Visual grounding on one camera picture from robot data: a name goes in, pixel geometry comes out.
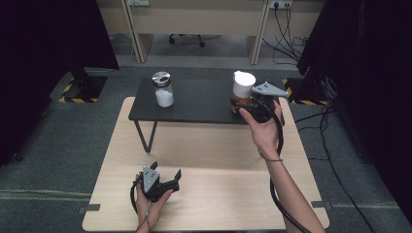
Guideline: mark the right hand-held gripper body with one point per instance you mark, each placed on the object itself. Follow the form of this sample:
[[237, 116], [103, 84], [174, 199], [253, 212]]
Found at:
[[268, 92]]

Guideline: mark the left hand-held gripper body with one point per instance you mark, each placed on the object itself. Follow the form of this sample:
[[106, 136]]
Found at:
[[150, 183]]

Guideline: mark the black raised shelf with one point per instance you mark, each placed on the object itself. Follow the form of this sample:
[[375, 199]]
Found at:
[[200, 103]]

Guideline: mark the glass jar with metal lid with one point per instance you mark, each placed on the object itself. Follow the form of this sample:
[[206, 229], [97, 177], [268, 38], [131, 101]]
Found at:
[[164, 97]]

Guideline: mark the person's left hand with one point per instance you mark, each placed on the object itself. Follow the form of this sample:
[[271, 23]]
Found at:
[[150, 212]]

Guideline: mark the person's right hand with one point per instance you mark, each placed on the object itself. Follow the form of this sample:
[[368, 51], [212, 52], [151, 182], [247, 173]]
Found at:
[[265, 136]]

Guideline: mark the black stand base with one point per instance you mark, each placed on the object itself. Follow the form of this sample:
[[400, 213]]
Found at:
[[84, 85], [307, 92]]

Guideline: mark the thin wristband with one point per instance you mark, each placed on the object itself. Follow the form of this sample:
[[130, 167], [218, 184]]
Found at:
[[272, 159]]

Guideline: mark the grey tape strip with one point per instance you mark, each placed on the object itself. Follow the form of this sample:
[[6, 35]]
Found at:
[[321, 204], [90, 208]]

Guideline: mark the office chair base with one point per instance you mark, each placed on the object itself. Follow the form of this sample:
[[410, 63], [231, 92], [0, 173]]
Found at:
[[187, 39]]

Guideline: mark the black curtain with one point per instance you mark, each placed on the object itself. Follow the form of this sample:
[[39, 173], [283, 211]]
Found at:
[[39, 64], [366, 81]]

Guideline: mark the white wall socket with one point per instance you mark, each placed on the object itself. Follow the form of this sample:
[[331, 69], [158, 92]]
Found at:
[[138, 2], [280, 3]]

